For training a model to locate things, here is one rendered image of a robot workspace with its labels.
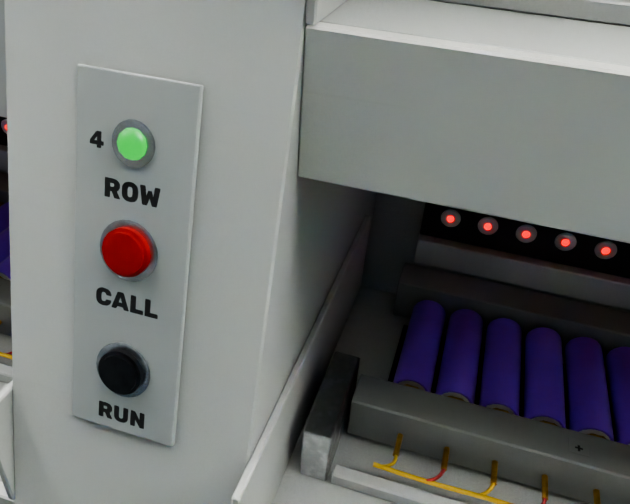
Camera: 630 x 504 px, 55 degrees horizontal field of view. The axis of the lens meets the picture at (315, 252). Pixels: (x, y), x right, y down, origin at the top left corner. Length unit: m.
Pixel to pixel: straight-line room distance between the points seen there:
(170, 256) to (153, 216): 0.01
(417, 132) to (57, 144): 0.11
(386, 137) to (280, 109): 0.03
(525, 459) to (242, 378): 0.13
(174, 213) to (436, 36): 0.09
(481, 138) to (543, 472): 0.16
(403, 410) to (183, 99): 0.16
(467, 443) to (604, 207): 0.13
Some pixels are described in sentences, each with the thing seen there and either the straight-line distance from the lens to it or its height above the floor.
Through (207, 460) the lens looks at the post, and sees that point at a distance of 0.22.
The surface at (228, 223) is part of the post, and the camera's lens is 0.18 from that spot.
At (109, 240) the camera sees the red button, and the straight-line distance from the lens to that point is 0.20.
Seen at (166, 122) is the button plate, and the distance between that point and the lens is 0.18.
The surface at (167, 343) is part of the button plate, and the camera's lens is 0.21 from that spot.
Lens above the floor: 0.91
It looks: 19 degrees down
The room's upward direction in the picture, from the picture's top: 9 degrees clockwise
